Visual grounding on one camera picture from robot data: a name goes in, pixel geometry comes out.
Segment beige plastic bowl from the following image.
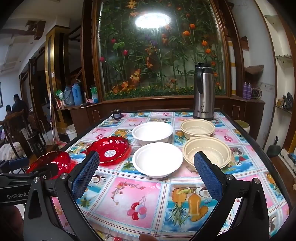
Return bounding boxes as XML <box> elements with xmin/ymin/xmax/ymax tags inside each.
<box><xmin>180</xmin><ymin>118</ymin><xmax>215</xmax><ymax>140</ymax></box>
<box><xmin>182</xmin><ymin>137</ymin><xmax>232</xmax><ymax>172</ymax></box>

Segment white foam bowl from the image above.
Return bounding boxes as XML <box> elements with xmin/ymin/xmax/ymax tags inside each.
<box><xmin>132</xmin><ymin>121</ymin><xmax>174</xmax><ymax>146</ymax></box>
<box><xmin>132</xmin><ymin>143</ymin><xmax>183</xmax><ymax>179</ymax></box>

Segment operator hand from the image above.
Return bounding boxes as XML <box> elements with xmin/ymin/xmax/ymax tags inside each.
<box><xmin>139</xmin><ymin>233</ymin><xmax>158</xmax><ymax>241</ymax></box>

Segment wooden chair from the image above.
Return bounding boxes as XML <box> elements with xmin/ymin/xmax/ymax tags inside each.
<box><xmin>1</xmin><ymin>110</ymin><xmax>46</xmax><ymax>158</ymax></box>

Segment white plastic bucket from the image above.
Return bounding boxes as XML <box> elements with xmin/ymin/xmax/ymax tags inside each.
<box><xmin>66</xmin><ymin>124</ymin><xmax>77</xmax><ymax>141</ymax></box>

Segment standing person dark clothes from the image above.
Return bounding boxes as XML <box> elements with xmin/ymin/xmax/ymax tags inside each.
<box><xmin>12</xmin><ymin>94</ymin><xmax>29</xmax><ymax>116</ymax></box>

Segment grey blue thermos flask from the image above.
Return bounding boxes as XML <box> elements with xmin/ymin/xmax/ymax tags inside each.
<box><xmin>64</xmin><ymin>86</ymin><xmax>74</xmax><ymax>107</ymax></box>

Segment small dark jar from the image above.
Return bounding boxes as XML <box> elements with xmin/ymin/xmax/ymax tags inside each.
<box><xmin>111</xmin><ymin>109</ymin><xmax>123</xmax><ymax>120</ymax></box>

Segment green white bottle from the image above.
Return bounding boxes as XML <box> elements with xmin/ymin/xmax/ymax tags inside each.
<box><xmin>90</xmin><ymin>86</ymin><xmax>99</xmax><ymax>103</ymax></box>

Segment stainless steel thermos jug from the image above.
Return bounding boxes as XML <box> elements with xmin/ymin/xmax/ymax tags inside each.
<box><xmin>193</xmin><ymin>62</ymin><xmax>215</xmax><ymax>121</ymax></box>

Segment purple bottles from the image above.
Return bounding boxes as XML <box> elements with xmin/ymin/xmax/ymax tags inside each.
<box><xmin>243</xmin><ymin>82</ymin><xmax>252</xmax><ymax>100</ymax></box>

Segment flower mural glass panel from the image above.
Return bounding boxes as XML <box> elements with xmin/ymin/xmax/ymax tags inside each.
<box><xmin>96</xmin><ymin>1</ymin><xmax>228</xmax><ymax>100</ymax></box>

